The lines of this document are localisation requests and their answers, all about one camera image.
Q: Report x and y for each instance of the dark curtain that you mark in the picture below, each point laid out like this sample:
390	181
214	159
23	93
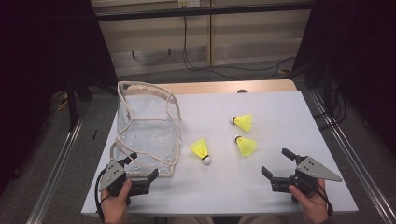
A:
367	46
37	46

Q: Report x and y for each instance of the black metal stand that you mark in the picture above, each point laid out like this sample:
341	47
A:
72	102

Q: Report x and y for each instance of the wooden table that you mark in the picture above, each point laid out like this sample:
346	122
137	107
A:
218	87

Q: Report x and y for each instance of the small black floor object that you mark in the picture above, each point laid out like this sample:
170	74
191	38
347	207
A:
94	134

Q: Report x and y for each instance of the aluminium floor rail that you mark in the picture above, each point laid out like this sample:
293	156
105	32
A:
56	177
351	155

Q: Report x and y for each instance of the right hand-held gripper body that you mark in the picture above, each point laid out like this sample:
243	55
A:
314	170

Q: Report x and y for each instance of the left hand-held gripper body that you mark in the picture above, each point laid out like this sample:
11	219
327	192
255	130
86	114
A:
112	174

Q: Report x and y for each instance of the yellow shuttlecock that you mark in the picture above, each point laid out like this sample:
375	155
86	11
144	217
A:
200	148
244	122
247	146

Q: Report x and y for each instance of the person's right hand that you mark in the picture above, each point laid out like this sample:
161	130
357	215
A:
313	208

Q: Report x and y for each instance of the white table board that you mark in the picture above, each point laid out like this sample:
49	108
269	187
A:
233	186

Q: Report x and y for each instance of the white wall socket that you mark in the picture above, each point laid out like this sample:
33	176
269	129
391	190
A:
188	3

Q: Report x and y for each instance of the clear plastic bag beige trim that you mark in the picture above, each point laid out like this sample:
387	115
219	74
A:
146	130

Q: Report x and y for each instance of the black horizontal bar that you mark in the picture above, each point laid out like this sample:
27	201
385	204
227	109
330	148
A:
249	8

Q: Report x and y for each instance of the person's left hand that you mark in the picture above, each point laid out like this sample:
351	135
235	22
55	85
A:
115	208

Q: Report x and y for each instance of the dark round table grommet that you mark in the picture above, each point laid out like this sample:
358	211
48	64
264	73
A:
242	91

